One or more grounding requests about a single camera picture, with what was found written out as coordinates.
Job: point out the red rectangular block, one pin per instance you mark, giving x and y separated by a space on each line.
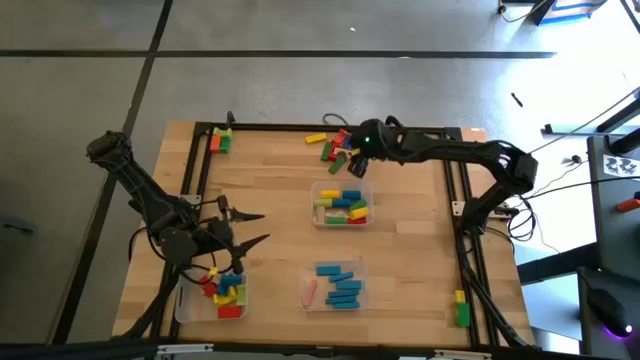
340 136

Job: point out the red arch block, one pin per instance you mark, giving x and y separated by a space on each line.
209 289
230 312
332 156

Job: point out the black marker pen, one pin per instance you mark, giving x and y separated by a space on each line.
516 99

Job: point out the black stand legs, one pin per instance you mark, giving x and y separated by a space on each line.
575 128

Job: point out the small yellow block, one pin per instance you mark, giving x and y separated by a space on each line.
225 300

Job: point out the pink block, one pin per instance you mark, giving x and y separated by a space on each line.
310 293

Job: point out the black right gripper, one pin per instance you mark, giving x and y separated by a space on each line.
377 142

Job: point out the light green cylinder block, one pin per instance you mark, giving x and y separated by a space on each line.
323 203

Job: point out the yellow rectangular block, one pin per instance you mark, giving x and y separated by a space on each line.
460 296
316 138

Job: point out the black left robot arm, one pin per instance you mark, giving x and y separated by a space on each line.
145 195

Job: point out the white printed tag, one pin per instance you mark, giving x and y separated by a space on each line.
620 165

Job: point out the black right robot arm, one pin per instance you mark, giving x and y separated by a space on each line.
450 147

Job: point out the orange-red rectangular block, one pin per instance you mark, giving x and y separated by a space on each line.
215 144

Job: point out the silver mounting plate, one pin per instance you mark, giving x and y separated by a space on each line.
456 209

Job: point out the blue cylinder block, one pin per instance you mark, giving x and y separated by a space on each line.
351 195
341 203

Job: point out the blue arch block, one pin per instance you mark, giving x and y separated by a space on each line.
231 280
223 290

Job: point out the light green square block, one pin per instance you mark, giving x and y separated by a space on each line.
222 132

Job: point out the orange-red marker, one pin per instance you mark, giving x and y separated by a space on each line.
627 205

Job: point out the dark floor object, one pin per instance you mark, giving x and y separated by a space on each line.
15 225

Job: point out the red cylinder block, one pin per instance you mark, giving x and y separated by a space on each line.
357 220

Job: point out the black computer mouse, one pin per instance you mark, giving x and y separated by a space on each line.
607 310

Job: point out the blue rectangular block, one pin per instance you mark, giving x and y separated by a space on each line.
346 144

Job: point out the yellow cylinder block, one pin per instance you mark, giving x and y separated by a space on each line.
330 194
359 213

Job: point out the small light green block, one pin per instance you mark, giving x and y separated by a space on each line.
242 296

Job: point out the grey side desk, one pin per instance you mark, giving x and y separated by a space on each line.
620 240

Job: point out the natural wood cylinder block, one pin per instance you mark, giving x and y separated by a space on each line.
320 215

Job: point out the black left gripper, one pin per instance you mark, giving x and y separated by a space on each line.
220 232

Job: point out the blue and white bag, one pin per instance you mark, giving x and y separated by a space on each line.
575 12

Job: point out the black aluminium table frame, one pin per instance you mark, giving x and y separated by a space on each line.
280 128

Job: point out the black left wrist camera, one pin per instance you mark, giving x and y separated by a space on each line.
223 202

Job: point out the clear plastic bin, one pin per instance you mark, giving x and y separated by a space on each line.
192 307
368 187
305 267

